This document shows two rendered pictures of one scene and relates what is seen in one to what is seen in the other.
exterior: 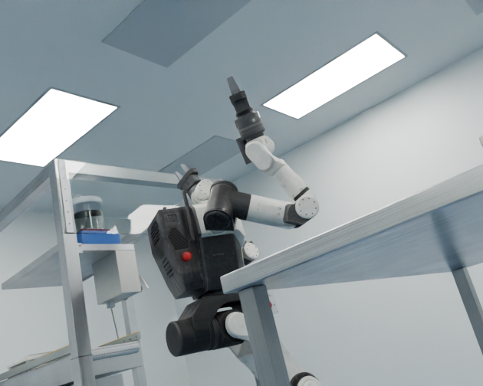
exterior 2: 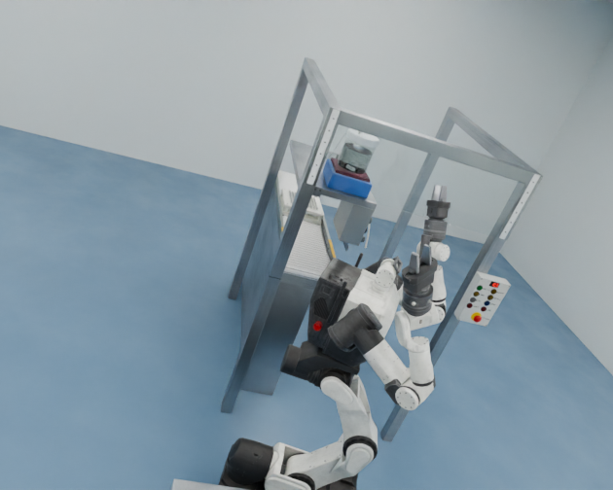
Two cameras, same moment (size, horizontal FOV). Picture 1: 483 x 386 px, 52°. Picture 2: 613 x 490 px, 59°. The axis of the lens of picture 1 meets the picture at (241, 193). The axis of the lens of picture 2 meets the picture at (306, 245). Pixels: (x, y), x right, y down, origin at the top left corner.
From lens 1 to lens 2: 1.59 m
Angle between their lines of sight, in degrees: 55
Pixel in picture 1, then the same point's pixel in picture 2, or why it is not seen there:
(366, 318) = not seen: outside the picture
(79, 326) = (280, 257)
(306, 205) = (405, 399)
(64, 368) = not seen: hidden behind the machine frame
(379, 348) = not seen: outside the picture
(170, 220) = (325, 291)
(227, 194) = (356, 329)
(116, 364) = (306, 283)
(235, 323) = (328, 387)
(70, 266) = (296, 211)
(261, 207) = (374, 362)
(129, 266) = (360, 222)
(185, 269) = (313, 332)
